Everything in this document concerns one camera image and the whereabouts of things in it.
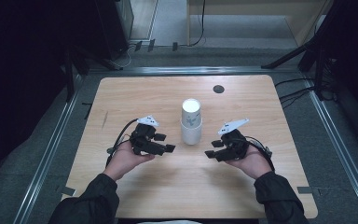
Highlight black metal stand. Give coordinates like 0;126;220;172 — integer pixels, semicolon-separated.
62;45;124;104

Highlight black floor cables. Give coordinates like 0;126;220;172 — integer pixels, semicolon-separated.
274;77;316;110

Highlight person's left hand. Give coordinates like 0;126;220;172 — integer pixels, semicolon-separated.
103;141;157;181

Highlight person's right hand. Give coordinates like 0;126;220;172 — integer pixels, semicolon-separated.
225;145;273;180

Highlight white floor cable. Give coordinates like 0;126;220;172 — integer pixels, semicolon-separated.
113;43;136;69

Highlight left hand-held gripper cable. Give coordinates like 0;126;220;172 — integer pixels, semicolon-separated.
105;118;139;167

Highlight grey tape strip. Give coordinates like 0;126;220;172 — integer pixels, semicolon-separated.
296;186;314;195
60;185;76;197

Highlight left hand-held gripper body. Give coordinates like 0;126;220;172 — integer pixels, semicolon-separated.
130;115;166;157

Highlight black tripod stand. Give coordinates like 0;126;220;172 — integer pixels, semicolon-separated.
260;0;358;101

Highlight black hanging cable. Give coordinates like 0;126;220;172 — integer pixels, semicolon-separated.
188;0;207;48

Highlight black cabinet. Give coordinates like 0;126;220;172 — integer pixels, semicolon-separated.
94;0;134;61

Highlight metal floor rail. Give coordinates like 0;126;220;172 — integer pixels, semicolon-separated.
87;65;299;77
304;78;358;224
12;74;85;224

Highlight right hand-held gripper cable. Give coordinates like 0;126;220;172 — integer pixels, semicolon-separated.
245;135;276;172

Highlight light wooden furniture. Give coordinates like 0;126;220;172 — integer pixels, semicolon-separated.
186;0;335;48

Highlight hand-held gripper cable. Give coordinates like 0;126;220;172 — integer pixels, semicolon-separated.
105;118;139;167
245;135;276;172

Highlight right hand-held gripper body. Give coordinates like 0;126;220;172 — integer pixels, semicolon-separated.
214;118;250;162

